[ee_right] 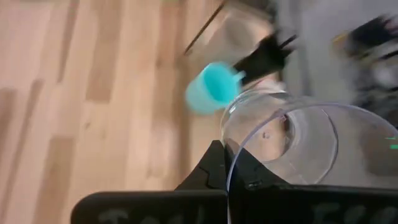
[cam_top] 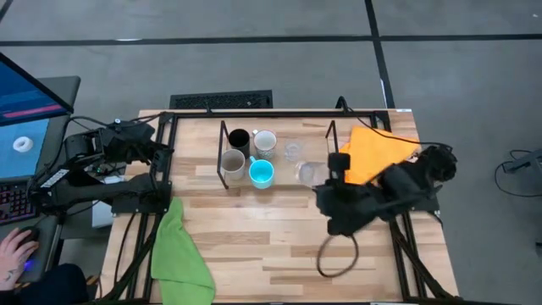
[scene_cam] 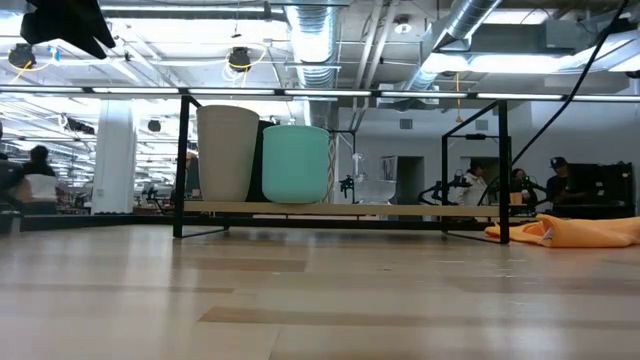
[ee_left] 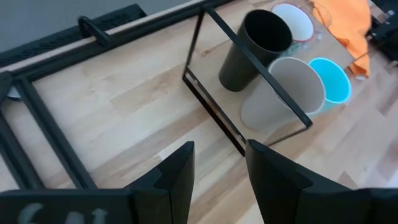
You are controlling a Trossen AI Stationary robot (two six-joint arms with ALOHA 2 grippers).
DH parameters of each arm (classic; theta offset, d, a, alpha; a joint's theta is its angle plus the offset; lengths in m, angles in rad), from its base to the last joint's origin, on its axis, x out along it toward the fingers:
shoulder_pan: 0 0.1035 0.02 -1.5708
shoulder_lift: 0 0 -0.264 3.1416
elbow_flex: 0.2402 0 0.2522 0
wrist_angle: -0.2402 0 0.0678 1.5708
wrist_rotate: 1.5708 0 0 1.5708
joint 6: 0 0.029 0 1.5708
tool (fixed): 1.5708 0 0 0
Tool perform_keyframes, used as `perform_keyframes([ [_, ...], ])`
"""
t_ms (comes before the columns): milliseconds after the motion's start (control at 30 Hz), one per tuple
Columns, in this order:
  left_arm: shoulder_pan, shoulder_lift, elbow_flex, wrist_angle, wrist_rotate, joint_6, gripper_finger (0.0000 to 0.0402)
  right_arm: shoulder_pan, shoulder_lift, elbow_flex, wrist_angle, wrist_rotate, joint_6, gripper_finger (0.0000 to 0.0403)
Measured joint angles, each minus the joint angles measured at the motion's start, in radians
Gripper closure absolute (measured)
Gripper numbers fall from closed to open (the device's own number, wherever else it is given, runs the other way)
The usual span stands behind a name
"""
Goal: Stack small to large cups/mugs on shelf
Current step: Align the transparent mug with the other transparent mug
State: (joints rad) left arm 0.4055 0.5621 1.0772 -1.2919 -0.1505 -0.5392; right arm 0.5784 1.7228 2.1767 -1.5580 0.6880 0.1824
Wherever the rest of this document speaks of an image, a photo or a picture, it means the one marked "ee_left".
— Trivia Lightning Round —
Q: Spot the orange cloth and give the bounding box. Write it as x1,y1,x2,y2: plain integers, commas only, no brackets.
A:
309,0,373,78

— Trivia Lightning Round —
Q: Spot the teal mug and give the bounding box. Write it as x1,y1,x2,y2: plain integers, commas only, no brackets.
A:
307,57,353,114

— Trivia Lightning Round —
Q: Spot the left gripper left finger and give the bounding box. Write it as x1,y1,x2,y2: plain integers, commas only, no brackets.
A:
0,141,196,224

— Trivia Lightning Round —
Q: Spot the black floor vent grille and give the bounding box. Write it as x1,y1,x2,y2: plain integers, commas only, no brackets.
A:
0,3,147,68

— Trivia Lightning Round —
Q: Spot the white mug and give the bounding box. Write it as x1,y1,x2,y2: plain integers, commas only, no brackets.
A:
271,2,315,44

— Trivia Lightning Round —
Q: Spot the black cup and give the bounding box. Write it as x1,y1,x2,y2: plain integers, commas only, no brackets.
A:
218,8,294,93

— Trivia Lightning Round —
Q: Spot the beige cup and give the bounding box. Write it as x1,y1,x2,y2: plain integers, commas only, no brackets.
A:
239,56,326,132

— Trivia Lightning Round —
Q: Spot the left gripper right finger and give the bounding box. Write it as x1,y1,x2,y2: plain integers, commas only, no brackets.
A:
245,139,398,224

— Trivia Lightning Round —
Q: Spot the black frame clip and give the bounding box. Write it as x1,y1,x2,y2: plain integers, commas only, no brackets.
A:
77,15,116,48

